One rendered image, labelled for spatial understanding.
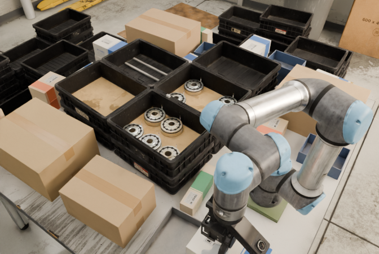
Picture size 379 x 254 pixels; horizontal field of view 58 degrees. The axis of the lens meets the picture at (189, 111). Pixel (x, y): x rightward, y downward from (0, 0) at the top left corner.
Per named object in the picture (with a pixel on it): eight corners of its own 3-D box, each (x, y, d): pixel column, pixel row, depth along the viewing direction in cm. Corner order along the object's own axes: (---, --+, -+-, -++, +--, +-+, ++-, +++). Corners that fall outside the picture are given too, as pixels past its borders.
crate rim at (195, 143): (216, 127, 154) (216, 123, 152) (171, 168, 137) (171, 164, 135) (151, 91, 173) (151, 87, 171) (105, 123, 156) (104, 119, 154)
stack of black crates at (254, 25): (265, 47, 347) (270, 15, 324) (251, 60, 328) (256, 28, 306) (230, 35, 363) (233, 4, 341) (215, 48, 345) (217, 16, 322)
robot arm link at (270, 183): (268, 162, 148) (274, 142, 139) (293, 183, 141) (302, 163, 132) (249, 177, 143) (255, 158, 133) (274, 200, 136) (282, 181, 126)
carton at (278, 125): (264, 123, 185) (266, 113, 180) (285, 131, 181) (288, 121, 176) (252, 141, 175) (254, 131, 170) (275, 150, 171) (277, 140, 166)
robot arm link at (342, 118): (290, 181, 142) (339, 77, 104) (321, 206, 134) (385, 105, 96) (272, 197, 136) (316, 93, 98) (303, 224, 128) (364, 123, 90)
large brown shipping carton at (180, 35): (200, 48, 241) (201, 22, 228) (175, 69, 222) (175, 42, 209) (154, 33, 257) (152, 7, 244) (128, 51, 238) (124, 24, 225)
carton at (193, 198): (205, 171, 161) (206, 162, 157) (217, 176, 159) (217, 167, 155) (179, 210, 146) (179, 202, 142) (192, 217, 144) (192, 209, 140)
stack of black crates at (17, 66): (45, 69, 318) (34, 36, 295) (67, 80, 305) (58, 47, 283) (7, 91, 294) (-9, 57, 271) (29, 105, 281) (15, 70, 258)
